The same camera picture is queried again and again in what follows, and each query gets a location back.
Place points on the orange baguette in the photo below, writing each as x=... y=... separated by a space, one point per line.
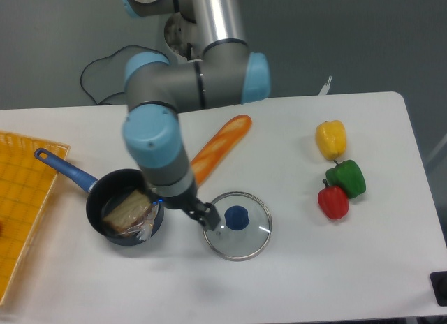
x=217 y=148

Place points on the yellow bell pepper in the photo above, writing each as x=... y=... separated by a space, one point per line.
x=331 y=140

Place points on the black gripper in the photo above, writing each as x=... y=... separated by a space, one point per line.
x=204 y=213

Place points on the glass pot lid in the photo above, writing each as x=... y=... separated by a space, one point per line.
x=245 y=227

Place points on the toast slice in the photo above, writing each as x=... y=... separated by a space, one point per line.
x=134 y=216

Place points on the green bell pepper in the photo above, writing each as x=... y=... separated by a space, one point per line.
x=348 y=176

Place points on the black corner device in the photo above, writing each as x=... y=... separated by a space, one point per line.
x=439 y=286

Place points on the dark blue saucepan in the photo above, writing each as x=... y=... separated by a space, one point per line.
x=104 y=194

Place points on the red bell pepper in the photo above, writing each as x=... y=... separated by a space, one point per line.
x=333 y=201

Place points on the yellow woven basket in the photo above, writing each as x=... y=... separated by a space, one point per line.
x=26 y=184

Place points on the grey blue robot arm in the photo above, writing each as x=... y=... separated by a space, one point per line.
x=223 y=72

